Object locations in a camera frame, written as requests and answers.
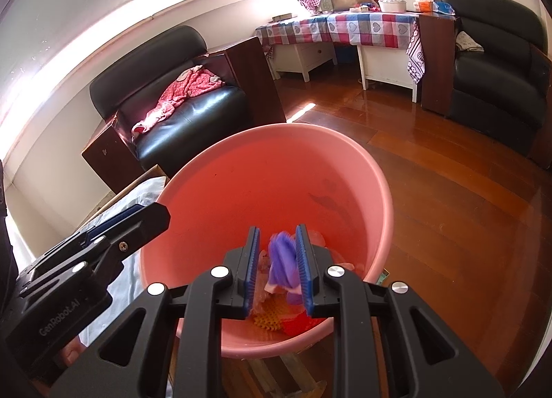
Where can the red patterned garment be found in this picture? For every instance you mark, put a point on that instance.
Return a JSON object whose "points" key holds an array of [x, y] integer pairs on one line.
{"points": [[192, 82]]}

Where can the red plastic bag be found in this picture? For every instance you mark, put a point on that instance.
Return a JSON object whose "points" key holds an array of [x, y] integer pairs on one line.
{"points": [[295, 325]]}

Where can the light blue table cloth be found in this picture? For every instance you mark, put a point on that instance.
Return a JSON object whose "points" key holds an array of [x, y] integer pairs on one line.
{"points": [[127, 286]]}

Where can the yellow foam fruit net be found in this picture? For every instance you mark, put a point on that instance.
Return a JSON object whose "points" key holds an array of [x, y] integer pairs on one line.
{"points": [[269, 314]]}

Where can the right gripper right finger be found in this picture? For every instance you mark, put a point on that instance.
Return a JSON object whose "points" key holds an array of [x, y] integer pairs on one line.
{"points": [[386, 336]]}

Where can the checkered tablecloth side table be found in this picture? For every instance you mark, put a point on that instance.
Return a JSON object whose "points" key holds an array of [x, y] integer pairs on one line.
{"points": [[388, 44]]}

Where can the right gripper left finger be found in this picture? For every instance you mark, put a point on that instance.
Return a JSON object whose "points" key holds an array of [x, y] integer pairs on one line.
{"points": [[168, 341]]}

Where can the white drawer cabinet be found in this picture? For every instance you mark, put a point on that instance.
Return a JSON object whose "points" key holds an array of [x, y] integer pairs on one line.
{"points": [[301, 58]]}

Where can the white tissue container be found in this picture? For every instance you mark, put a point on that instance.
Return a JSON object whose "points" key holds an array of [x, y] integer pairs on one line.
{"points": [[392, 6]]}

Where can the pink plastic basin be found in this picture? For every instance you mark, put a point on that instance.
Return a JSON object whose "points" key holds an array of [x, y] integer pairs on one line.
{"points": [[273, 177]]}

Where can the black leather armchair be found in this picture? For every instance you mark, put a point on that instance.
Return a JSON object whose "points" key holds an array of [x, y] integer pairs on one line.
{"points": [[486, 69], [124, 92]]}

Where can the person's left hand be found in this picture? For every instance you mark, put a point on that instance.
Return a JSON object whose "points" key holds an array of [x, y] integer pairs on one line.
{"points": [[71, 352]]}

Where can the purple cloth pouch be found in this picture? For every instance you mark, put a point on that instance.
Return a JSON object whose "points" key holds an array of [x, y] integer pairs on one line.
{"points": [[283, 274]]}

